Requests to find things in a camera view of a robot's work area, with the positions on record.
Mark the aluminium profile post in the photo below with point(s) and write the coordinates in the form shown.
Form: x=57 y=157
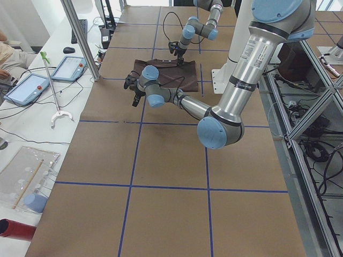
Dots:
x=76 y=27

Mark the dark brown t-shirt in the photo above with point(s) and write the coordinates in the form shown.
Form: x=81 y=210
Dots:
x=171 y=75

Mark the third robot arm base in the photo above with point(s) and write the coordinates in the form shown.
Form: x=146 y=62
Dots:
x=331 y=55

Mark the aluminium frame rail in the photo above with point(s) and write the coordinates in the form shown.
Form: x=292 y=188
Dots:
x=305 y=117

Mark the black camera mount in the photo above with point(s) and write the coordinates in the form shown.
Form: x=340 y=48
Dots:
x=172 y=46
x=130 y=82

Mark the wooden stick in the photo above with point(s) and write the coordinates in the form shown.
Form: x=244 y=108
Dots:
x=27 y=184

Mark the far teach pendant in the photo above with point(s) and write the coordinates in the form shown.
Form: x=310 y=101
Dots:
x=70 y=69

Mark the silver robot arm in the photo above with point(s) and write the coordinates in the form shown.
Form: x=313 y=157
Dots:
x=195 y=27
x=261 y=26

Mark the black computer mouse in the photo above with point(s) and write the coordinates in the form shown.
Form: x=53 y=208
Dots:
x=69 y=50

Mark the blue plastic cup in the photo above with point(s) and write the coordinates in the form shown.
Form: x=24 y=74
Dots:
x=36 y=202

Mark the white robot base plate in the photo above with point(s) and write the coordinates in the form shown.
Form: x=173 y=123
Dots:
x=219 y=80

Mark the red bottle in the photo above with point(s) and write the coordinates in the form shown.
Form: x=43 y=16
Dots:
x=16 y=230

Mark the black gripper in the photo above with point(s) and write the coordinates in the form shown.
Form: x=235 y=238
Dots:
x=138 y=92
x=179 y=52

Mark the near teach pendant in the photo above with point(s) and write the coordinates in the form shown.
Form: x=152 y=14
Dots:
x=27 y=90

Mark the grabber stick white claw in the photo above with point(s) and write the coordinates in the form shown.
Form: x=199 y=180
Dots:
x=59 y=112

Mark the seated person beige shirt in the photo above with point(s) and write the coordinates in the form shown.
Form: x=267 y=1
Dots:
x=14 y=62

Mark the clear plastic bag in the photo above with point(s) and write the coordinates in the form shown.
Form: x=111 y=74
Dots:
x=17 y=172

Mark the teach pendant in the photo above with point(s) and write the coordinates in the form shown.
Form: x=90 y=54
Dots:
x=27 y=90
x=70 y=69

